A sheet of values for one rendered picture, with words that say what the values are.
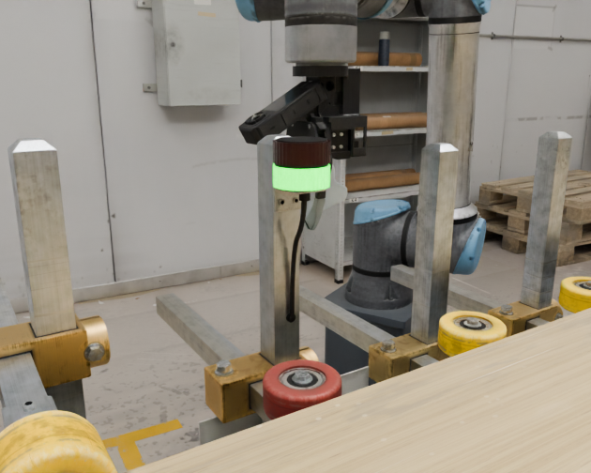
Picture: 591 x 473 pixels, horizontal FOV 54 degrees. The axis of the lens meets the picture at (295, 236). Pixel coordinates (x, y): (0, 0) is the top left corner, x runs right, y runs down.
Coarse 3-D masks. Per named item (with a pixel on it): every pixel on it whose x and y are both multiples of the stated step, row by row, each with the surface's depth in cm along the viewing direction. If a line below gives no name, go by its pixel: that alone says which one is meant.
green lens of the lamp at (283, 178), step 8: (280, 168) 58; (288, 168) 58; (320, 168) 58; (328, 168) 59; (280, 176) 58; (288, 176) 58; (296, 176) 57; (304, 176) 57; (312, 176) 58; (320, 176) 58; (328, 176) 59; (280, 184) 58; (288, 184) 58; (296, 184) 58; (304, 184) 58; (312, 184) 58; (320, 184) 58; (328, 184) 60
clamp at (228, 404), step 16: (304, 352) 71; (208, 368) 67; (240, 368) 67; (256, 368) 67; (208, 384) 67; (224, 384) 64; (240, 384) 65; (208, 400) 68; (224, 400) 64; (240, 400) 66; (224, 416) 65; (240, 416) 66
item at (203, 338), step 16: (160, 304) 90; (176, 304) 89; (176, 320) 85; (192, 320) 83; (192, 336) 80; (208, 336) 78; (208, 352) 75; (224, 352) 73; (240, 352) 73; (256, 384) 66; (256, 400) 65
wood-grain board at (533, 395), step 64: (576, 320) 73; (384, 384) 58; (448, 384) 58; (512, 384) 58; (576, 384) 58; (256, 448) 48; (320, 448) 48; (384, 448) 48; (448, 448) 48; (512, 448) 48; (576, 448) 48
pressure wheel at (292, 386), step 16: (272, 368) 60; (288, 368) 60; (304, 368) 60; (320, 368) 60; (272, 384) 57; (288, 384) 57; (304, 384) 57; (320, 384) 57; (336, 384) 57; (272, 400) 56; (288, 400) 55; (304, 400) 54; (320, 400) 55; (272, 416) 56
